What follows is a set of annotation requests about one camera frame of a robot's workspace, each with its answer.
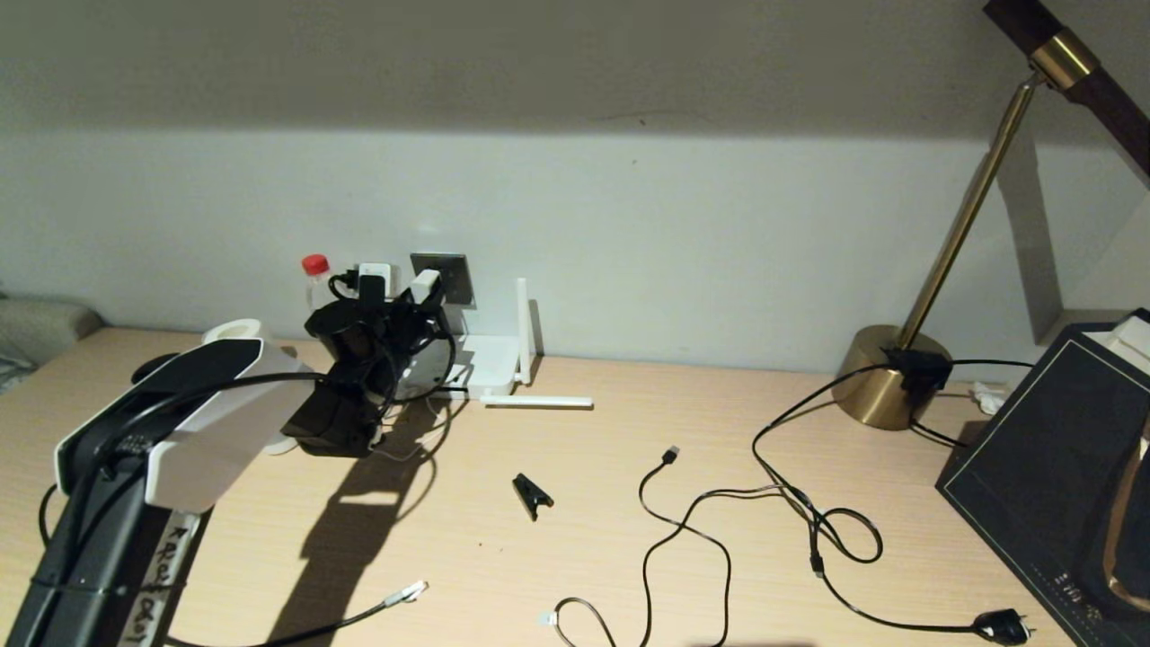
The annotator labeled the black ethernet cable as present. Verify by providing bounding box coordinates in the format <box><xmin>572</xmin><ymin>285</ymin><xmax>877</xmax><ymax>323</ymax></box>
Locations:
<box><xmin>36</xmin><ymin>481</ymin><xmax>430</xmax><ymax>647</ymax></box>

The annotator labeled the white router with antennas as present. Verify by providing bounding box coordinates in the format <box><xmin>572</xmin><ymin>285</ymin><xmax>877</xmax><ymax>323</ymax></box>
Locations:
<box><xmin>404</xmin><ymin>277</ymin><xmax>594</xmax><ymax>411</ymax></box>

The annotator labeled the clear water bottle red cap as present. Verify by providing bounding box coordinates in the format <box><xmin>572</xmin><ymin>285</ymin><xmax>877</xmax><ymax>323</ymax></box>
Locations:
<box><xmin>302</xmin><ymin>254</ymin><xmax>338</xmax><ymax>311</ymax></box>

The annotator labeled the white paper roll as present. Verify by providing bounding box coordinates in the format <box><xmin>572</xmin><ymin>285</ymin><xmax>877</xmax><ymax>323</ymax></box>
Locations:
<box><xmin>202</xmin><ymin>318</ymin><xmax>270</xmax><ymax>347</ymax></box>

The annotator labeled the small black clip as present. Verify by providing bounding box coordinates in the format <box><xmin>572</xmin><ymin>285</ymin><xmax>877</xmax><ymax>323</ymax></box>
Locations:
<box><xmin>512</xmin><ymin>473</ymin><xmax>555</xmax><ymax>521</ymax></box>

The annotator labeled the white handwritten label tape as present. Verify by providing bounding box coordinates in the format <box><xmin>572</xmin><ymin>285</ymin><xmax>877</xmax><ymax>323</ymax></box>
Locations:
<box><xmin>126</xmin><ymin>512</ymin><xmax>203</xmax><ymax>647</ymax></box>

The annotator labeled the grey cushion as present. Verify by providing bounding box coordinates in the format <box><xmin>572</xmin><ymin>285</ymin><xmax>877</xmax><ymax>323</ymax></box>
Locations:
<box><xmin>0</xmin><ymin>297</ymin><xmax>107</xmax><ymax>368</ymax></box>

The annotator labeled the brass desk lamp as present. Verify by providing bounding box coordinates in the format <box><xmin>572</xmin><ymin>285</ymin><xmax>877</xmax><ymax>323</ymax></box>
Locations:
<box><xmin>833</xmin><ymin>0</ymin><xmax>1150</xmax><ymax>430</ymax></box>

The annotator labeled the white box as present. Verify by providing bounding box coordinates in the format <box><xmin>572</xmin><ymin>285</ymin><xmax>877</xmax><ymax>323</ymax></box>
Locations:
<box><xmin>1083</xmin><ymin>316</ymin><xmax>1150</xmax><ymax>377</ymax></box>

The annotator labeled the grey wall socket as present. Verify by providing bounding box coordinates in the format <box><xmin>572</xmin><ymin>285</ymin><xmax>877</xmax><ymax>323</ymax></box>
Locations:
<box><xmin>411</xmin><ymin>253</ymin><xmax>475</xmax><ymax>309</ymax></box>

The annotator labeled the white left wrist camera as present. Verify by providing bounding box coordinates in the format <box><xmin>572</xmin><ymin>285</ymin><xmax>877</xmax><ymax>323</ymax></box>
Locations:
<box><xmin>358</xmin><ymin>261</ymin><xmax>394</xmax><ymax>304</ymax></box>

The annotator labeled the black USB cable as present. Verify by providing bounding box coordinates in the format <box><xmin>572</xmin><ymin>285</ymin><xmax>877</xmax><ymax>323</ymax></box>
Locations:
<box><xmin>539</xmin><ymin>445</ymin><xmax>823</xmax><ymax>647</ymax></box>

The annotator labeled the black lamp power cord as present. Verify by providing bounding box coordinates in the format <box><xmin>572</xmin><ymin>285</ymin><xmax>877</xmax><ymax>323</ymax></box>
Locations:
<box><xmin>753</xmin><ymin>349</ymin><xmax>1034</xmax><ymax>646</ymax></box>

